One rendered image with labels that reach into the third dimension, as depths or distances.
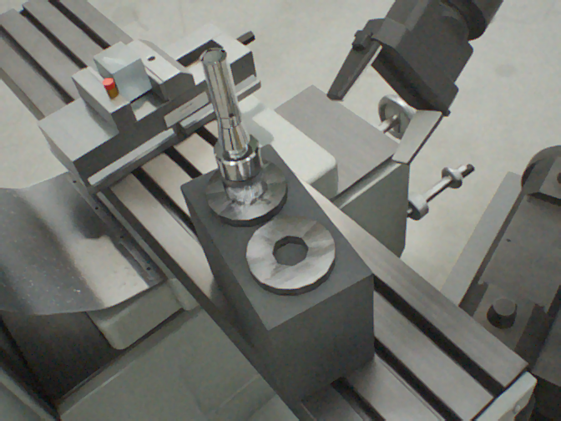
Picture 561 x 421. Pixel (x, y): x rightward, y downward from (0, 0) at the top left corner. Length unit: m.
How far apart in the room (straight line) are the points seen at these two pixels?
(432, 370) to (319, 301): 0.22
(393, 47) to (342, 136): 0.72
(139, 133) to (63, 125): 0.12
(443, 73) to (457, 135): 1.69
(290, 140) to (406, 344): 0.51
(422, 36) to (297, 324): 0.29
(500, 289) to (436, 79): 0.65
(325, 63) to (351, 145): 1.37
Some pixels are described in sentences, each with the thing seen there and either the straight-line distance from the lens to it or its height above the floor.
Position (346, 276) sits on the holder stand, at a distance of 0.63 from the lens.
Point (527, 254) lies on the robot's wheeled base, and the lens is 1.30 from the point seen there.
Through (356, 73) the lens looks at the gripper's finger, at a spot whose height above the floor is 1.26.
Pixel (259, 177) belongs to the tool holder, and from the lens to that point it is 0.66.
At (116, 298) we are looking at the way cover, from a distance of 0.97.
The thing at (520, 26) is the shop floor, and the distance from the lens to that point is 2.80.
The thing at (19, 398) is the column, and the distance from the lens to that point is 1.00.
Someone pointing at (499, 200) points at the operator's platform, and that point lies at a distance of 1.62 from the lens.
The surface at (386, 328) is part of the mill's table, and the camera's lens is 0.81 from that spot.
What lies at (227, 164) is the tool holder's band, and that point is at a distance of 0.63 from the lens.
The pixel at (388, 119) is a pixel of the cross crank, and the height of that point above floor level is 0.63.
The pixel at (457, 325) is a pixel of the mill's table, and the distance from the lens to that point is 0.82.
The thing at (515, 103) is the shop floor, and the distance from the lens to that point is 2.46.
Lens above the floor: 1.63
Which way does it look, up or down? 51 degrees down
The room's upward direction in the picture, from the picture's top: 12 degrees counter-clockwise
